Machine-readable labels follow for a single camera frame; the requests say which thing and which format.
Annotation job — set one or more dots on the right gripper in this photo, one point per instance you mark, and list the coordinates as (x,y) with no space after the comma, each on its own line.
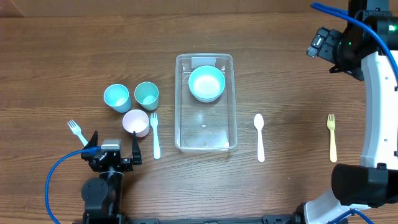
(356,69)

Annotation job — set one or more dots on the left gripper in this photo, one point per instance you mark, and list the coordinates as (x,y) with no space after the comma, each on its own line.
(128,163)

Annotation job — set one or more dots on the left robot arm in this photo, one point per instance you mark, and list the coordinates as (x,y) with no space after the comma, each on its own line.
(102,195)

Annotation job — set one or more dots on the green plastic cup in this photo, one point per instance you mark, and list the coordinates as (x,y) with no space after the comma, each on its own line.
(147,95)

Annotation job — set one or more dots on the pink plastic spoon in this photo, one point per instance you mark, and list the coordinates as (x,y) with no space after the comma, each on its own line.
(259,124)

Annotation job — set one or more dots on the blue plastic cup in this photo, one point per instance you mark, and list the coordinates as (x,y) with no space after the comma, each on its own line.
(117,96)

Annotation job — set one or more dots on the pale green plastic fork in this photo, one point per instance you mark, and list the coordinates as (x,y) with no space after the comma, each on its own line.
(76,130)

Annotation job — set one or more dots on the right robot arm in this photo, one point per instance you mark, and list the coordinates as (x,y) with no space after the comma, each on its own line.
(372,183)

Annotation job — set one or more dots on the light blue plastic fork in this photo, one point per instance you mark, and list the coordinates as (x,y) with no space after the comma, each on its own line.
(154,122)

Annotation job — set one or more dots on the green plastic bowl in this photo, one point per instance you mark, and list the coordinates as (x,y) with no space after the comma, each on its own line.
(197,97)

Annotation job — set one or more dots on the blue plastic bowl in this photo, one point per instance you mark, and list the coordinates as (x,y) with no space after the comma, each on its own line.
(206,81)

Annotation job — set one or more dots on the pink plastic cup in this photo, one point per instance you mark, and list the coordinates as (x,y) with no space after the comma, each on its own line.
(136,121)

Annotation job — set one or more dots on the clear plastic container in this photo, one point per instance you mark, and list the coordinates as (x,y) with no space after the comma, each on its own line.
(204,127)

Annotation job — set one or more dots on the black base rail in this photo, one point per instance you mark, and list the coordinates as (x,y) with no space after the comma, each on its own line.
(217,220)

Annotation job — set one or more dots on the yellow plastic fork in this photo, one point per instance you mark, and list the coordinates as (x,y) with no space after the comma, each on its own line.
(331,126)

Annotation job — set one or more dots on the pink plastic bowl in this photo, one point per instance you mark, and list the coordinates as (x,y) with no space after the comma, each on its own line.
(206,100)

